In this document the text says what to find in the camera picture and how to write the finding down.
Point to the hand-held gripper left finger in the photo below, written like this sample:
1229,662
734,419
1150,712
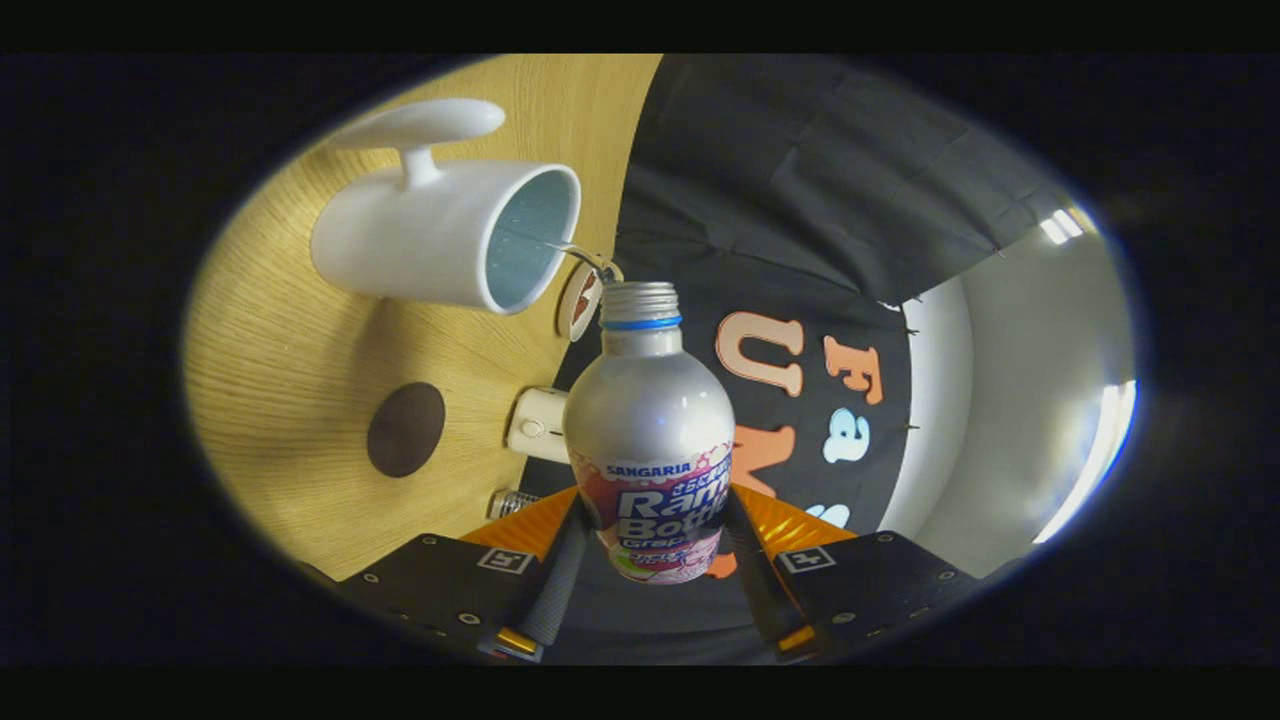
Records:
555,590

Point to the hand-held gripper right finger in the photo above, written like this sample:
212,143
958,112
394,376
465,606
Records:
760,590

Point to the silver juice bottle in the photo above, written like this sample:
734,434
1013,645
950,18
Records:
648,410

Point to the dark brown round coaster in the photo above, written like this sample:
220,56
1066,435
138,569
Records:
405,430

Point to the white cup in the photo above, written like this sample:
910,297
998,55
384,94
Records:
420,240

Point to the white toaster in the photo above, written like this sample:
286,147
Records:
540,425

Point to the white plate with red food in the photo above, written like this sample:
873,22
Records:
580,305

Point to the wooden table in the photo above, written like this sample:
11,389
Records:
290,370

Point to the large ceiling light panel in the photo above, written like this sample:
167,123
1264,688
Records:
1095,460

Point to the black backdrop cloth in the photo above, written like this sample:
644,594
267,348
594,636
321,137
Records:
800,170

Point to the fluorescent ceiling light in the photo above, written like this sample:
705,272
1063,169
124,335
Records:
1062,225

